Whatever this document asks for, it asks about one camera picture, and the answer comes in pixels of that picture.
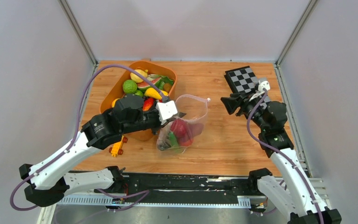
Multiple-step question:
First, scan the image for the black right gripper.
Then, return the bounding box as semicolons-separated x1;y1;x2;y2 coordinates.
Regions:
220;88;268;132

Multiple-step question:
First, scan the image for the light green pepper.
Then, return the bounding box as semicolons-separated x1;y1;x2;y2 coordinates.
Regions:
168;132;179;148

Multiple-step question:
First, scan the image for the clear zip top bag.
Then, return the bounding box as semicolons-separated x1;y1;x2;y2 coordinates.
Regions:
156;94;211;156

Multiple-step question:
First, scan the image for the red apple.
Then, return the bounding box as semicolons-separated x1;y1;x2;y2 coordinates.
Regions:
178;138;193;147

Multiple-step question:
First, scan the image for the purple sweet potato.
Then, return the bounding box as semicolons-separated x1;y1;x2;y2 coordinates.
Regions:
189;123;204;138

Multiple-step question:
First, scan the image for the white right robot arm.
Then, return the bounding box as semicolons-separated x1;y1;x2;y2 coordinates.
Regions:
220;92;342;224

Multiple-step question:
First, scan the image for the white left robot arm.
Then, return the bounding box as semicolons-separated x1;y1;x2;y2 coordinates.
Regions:
19;95;184;207

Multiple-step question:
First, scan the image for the orange red mango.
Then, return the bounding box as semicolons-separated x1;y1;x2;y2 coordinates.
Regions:
142;98;155;112

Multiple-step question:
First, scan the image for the black white checkerboard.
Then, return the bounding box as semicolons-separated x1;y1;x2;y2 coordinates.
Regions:
224;66;259;96

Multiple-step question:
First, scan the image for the yellow corn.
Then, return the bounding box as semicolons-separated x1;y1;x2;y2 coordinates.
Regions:
144;87;162;100

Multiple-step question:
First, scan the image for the green mango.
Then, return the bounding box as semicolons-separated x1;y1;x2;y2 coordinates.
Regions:
134;90;144;98

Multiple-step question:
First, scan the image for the watermelon slice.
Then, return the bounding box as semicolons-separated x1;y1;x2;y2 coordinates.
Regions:
137;77;164;93

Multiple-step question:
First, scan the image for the brown kiwi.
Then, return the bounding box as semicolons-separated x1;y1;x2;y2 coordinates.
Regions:
163;83;172;93

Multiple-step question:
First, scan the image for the green lettuce leaf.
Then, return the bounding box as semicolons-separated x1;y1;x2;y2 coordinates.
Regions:
147;74;175;90

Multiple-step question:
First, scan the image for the green lime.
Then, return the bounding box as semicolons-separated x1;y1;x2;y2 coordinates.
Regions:
122;80;138;94

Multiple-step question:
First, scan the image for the yellow pear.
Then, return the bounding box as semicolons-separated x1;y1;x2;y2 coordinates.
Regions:
111;98;120;108

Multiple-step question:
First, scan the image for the yellow lemon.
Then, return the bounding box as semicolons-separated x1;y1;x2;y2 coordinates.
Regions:
130;69;148;84

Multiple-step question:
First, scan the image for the yellow toy car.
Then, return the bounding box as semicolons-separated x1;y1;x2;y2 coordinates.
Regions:
109;136;128;157

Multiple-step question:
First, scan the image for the orange plastic basket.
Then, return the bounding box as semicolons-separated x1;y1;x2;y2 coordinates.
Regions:
99;60;177;141

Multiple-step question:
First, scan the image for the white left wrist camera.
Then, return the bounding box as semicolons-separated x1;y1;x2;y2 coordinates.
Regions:
156;100;178;123

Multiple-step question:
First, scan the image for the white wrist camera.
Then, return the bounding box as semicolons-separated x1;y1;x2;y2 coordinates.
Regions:
156;100;178;123
249;78;270;101

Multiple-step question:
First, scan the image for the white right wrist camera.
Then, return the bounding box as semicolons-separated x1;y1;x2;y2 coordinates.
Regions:
249;78;270;101

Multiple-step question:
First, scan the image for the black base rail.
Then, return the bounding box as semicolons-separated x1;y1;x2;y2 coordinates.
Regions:
104;172;266;203

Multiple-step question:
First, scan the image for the white slotted cable duct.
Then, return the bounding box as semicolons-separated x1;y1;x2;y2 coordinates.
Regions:
57;195;251;209

